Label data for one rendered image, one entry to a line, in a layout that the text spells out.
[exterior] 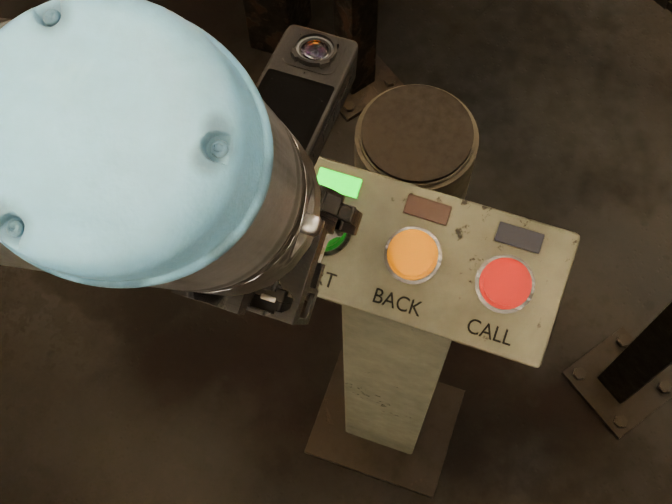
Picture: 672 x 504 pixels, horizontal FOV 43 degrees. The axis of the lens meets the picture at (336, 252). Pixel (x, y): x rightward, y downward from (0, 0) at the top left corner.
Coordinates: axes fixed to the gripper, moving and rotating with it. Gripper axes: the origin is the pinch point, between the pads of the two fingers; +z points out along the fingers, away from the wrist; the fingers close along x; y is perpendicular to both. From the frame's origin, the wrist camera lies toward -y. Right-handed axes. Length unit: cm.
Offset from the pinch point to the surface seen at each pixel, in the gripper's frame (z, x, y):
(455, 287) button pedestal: 6.8, 11.3, 1.6
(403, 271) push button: 5.7, 7.1, 1.6
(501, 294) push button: 5.7, 14.8, 1.1
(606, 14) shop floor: 91, 21, -56
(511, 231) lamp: 6.6, 14.1, -3.9
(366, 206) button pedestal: 6.8, 2.6, -2.5
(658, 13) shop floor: 93, 30, -59
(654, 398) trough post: 68, 42, 6
